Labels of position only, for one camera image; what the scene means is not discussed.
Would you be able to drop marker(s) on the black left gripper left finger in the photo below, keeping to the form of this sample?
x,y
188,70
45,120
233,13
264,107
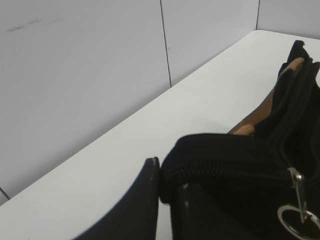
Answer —
x,y
135,215

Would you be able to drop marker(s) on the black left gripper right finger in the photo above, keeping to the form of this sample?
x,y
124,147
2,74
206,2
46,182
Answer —
x,y
195,216

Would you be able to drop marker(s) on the black bag with tan straps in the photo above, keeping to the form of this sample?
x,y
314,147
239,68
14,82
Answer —
x,y
245,171

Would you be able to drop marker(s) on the silver zipper pull with ring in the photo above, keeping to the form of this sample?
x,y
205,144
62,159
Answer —
x,y
298,183

